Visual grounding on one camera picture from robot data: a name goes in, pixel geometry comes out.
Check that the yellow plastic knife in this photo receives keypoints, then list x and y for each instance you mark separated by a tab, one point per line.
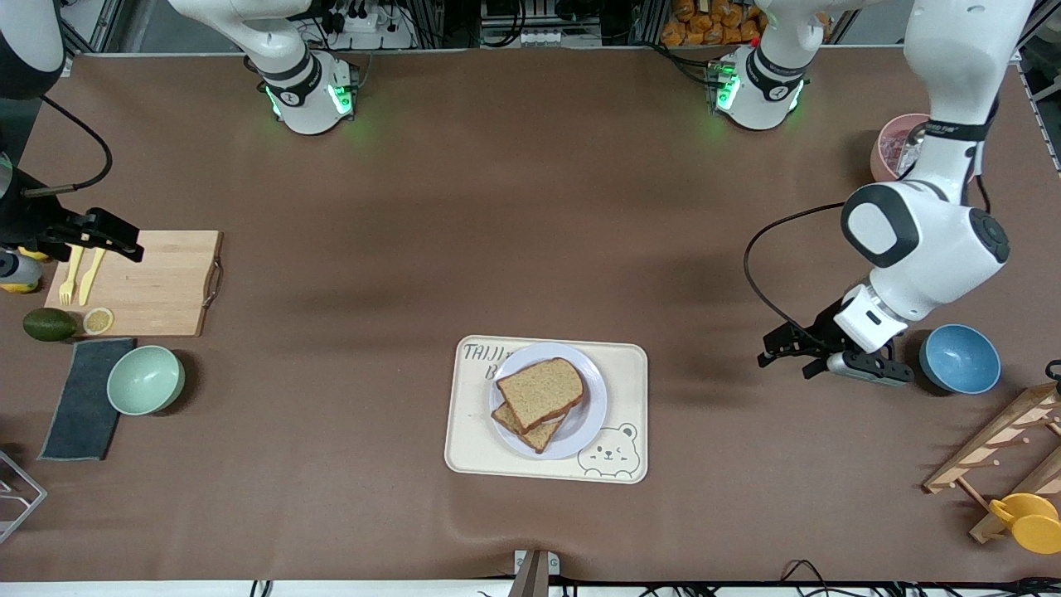
87	290

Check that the cream bear print tray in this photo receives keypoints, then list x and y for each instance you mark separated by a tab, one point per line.
464	456

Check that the wooden cutting board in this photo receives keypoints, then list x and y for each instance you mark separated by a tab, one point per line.
149	282

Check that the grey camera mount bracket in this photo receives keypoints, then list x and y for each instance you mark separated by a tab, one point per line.
535	576

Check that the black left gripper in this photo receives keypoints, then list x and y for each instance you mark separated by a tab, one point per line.
823	327

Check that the blue bowl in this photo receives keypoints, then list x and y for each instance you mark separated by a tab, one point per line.
960	361

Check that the brown bread slice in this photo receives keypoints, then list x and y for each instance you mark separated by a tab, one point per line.
539	394
539	439

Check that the clear ice cubes pile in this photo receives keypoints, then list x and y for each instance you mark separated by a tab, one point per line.
891	153

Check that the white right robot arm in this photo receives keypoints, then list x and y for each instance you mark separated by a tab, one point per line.
307	99

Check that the round yellow lemon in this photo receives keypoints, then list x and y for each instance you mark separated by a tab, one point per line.
33	250

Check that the oval yellow lemon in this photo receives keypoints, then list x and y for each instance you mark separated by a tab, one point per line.
21	288

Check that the orange bread rolls bag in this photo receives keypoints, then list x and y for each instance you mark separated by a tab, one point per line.
704	29

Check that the white power strip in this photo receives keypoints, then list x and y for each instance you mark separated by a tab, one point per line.
365	23

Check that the white round plate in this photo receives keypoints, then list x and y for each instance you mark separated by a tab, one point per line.
593	414

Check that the pink bowl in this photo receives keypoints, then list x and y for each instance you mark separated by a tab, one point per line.
877	168

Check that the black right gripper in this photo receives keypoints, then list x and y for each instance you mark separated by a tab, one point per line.
31	222

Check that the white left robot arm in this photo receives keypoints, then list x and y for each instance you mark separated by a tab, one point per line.
928	249

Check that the lemon slice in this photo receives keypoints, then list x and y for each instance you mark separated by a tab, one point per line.
98	321

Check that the dark grey cloth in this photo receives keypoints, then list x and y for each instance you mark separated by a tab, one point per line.
79	414

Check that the yellow cup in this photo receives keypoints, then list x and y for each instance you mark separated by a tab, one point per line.
1036	526

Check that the wooden rack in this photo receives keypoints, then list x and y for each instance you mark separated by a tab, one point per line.
1003	431

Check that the green avocado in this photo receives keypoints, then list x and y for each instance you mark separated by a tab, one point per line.
48	325

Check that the yellow plastic fork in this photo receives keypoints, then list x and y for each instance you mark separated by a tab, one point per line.
66	292

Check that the mint green bowl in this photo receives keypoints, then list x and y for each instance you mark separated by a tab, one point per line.
145	381

